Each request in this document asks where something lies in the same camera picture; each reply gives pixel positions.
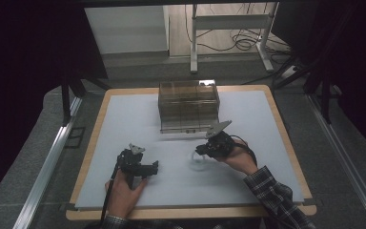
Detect brown transparent drawer box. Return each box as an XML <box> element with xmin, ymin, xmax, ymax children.
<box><xmin>157</xmin><ymin>79</ymin><xmax>221</xmax><ymax>135</ymax></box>

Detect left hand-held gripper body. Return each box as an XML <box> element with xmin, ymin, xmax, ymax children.
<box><xmin>116</xmin><ymin>143</ymin><xmax>147</xmax><ymax>189</ymax></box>

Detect white cabinet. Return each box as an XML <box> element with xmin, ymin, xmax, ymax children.
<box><xmin>84</xmin><ymin>5</ymin><xmax>170</xmax><ymax>55</ymax></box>

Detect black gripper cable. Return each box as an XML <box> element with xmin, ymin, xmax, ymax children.
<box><xmin>231</xmin><ymin>135</ymin><xmax>258</xmax><ymax>167</ymax></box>
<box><xmin>99</xmin><ymin>160</ymin><xmax>122</xmax><ymax>225</ymax></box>

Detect black floor cables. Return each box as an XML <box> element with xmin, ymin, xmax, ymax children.
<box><xmin>184</xmin><ymin>4</ymin><xmax>292</xmax><ymax>54</ymax></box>

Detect black floor frame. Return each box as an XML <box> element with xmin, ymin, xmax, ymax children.
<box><xmin>64</xmin><ymin>126</ymin><xmax>87</xmax><ymax>149</ymax></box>

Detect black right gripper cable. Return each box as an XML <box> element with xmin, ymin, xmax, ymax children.
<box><xmin>231</xmin><ymin>135</ymin><xmax>258</xmax><ymax>167</ymax></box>

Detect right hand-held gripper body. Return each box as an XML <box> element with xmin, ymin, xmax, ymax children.
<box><xmin>204</xmin><ymin>119</ymin><xmax>236</xmax><ymax>159</ymax></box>

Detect black metal stand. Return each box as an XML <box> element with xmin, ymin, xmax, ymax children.
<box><xmin>59</xmin><ymin>73</ymin><xmax>111</xmax><ymax>127</ymax></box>
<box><xmin>273</xmin><ymin>52</ymin><xmax>336</xmax><ymax>125</ymax></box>

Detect aluminium rail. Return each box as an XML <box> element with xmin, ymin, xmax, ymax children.
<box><xmin>12</xmin><ymin>96</ymin><xmax>84</xmax><ymax>229</ymax></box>
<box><xmin>307</xmin><ymin>94</ymin><xmax>366</xmax><ymax>229</ymax></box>

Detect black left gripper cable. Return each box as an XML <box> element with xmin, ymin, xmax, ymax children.
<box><xmin>99</xmin><ymin>160</ymin><xmax>122</xmax><ymax>225</ymax></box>

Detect person's left hand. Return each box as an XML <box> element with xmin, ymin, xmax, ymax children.
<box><xmin>104</xmin><ymin>173</ymin><xmax>149</xmax><ymax>220</ymax></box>

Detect white power strip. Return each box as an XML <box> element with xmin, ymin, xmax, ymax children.
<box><xmin>279</xmin><ymin>65</ymin><xmax>300</xmax><ymax>80</ymax></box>

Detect white table mat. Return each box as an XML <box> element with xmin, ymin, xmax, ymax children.
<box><xmin>74</xmin><ymin>90</ymin><xmax>306</xmax><ymax>211</ymax></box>

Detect white metal stand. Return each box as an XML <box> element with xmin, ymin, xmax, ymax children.
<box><xmin>190</xmin><ymin>3</ymin><xmax>279</xmax><ymax>74</ymax></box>

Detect translucent white ring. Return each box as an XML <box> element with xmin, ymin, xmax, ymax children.
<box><xmin>188</xmin><ymin>150</ymin><xmax>210</xmax><ymax>172</ymax></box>

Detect person's right hand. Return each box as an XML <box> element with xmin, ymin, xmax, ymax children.
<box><xmin>216</xmin><ymin>137</ymin><xmax>258</xmax><ymax>177</ymax></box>

